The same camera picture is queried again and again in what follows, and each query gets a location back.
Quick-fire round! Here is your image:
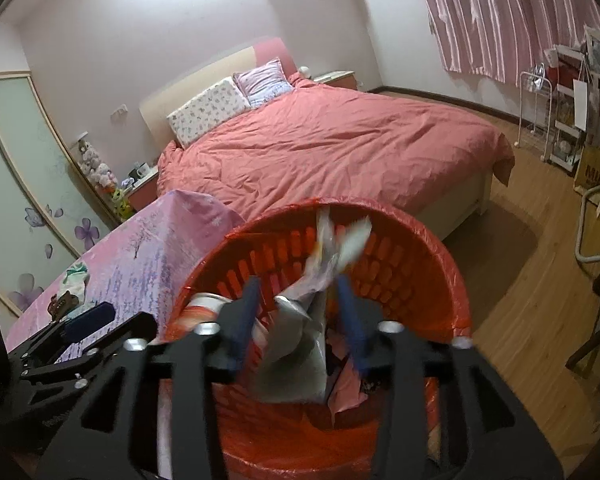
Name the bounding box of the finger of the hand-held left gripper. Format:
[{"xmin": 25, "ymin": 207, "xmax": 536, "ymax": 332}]
[
  {"xmin": 19, "ymin": 344, "xmax": 127, "ymax": 397},
  {"xmin": 5, "ymin": 301, "xmax": 159, "ymax": 373}
]

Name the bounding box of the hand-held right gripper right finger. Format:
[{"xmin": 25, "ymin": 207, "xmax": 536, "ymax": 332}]
[{"xmin": 332, "ymin": 277, "xmax": 566, "ymax": 480}]

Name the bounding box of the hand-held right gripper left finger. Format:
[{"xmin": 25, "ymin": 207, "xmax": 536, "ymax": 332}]
[{"xmin": 35, "ymin": 275, "xmax": 263, "ymax": 480}]

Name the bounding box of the black dotted wrapper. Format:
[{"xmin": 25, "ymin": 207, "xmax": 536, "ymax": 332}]
[{"xmin": 50, "ymin": 294, "xmax": 81, "ymax": 321}]

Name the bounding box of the orange white paper cup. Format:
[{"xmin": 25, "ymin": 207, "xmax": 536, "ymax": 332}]
[{"xmin": 177, "ymin": 291, "xmax": 241, "ymax": 333}]

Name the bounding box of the white green bag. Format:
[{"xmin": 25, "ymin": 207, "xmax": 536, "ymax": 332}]
[{"xmin": 62, "ymin": 261, "xmax": 90, "ymax": 306}]

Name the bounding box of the grey blue wrapper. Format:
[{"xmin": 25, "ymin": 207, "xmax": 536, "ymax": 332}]
[{"xmin": 256, "ymin": 207, "xmax": 373, "ymax": 405}]

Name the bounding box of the orange plastic basket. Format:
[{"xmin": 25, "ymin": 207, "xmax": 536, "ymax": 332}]
[{"xmin": 165, "ymin": 199, "xmax": 473, "ymax": 480}]

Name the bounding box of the table with pink floral cloth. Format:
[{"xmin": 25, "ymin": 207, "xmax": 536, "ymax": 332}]
[{"xmin": 4, "ymin": 189, "xmax": 247, "ymax": 367}]

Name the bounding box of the pink white nightstand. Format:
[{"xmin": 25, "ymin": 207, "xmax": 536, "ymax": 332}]
[
  {"xmin": 314, "ymin": 70, "xmax": 357, "ymax": 93},
  {"xmin": 122, "ymin": 167, "xmax": 160, "ymax": 213}
]

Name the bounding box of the column of plush toys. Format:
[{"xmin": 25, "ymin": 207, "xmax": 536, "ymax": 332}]
[{"xmin": 77, "ymin": 137, "xmax": 133, "ymax": 221}]

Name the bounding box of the floral sliding door wardrobe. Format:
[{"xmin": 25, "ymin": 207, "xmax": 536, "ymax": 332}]
[{"xmin": 0, "ymin": 71, "xmax": 131, "ymax": 318}]

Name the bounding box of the bed with pink duvet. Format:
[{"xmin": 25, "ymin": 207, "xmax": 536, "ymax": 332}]
[{"xmin": 156, "ymin": 72, "xmax": 516, "ymax": 241}]

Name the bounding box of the white floral pillow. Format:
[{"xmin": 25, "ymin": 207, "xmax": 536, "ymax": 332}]
[{"xmin": 166, "ymin": 77, "xmax": 251, "ymax": 150}]

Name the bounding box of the pink striped pillow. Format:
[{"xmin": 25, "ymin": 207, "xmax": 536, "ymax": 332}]
[{"xmin": 232, "ymin": 58, "xmax": 296, "ymax": 109}]

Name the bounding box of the cream pink headboard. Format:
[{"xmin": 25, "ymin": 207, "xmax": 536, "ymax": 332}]
[{"xmin": 139, "ymin": 36, "xmax": 298, "ymax": 136}]

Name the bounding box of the brown paper bag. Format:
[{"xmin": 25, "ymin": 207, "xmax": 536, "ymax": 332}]
[{"xmin": 573, "ymin": 142, "xmax": 600, "ymax": 198}]

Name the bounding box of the white shelf cart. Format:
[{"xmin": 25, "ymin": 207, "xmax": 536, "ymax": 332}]
[{"xmin": 545, "ymin": 42, "xmax": 600, "ymax": 168}]

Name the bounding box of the pink striped curtain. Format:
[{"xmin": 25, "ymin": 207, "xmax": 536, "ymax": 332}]
[{"xmin": 410, "ymin": 0, "xmax": 600, "ymax": 85}]

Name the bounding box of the white bed frame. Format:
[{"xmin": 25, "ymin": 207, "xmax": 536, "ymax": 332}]
[{"xmin": 437, "ymin": 162, "xmax": 496, "ymax": 243}]

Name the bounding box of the white metal tube frame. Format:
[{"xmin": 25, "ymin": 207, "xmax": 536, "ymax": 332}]
[{"xmin": 575, "ymin": 179, "xmax": 600, "ymax": 264}]

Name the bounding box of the white wire rack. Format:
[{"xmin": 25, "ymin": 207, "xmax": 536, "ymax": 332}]
[{"xmin": 517, "ymin": 62, "xmax": 555, "ymax": 163}]

